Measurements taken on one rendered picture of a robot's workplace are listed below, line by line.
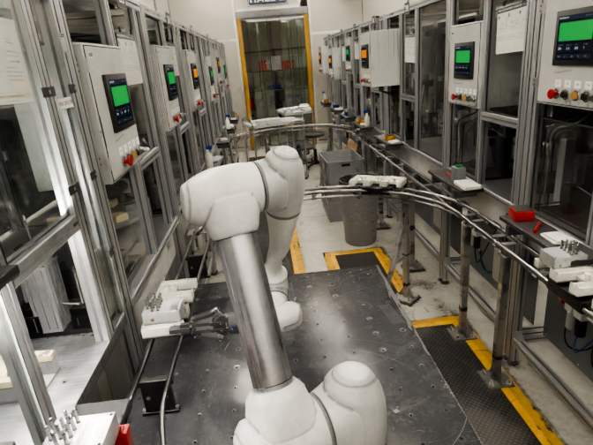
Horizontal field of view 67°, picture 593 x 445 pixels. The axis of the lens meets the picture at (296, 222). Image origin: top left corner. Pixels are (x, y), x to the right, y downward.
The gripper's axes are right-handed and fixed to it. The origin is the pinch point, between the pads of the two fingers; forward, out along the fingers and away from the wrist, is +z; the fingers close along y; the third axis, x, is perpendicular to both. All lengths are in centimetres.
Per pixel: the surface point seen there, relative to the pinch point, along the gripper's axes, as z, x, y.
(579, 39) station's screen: -154, -36, 80
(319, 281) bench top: -54, -61, -20
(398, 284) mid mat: -125, -169, -86
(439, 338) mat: -129, -96, -86
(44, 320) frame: 41.9, 1.0, 9.8
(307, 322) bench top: -45, -26, -20
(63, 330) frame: 37.1, 0.7, 4.9
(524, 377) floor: -160, -55, -88
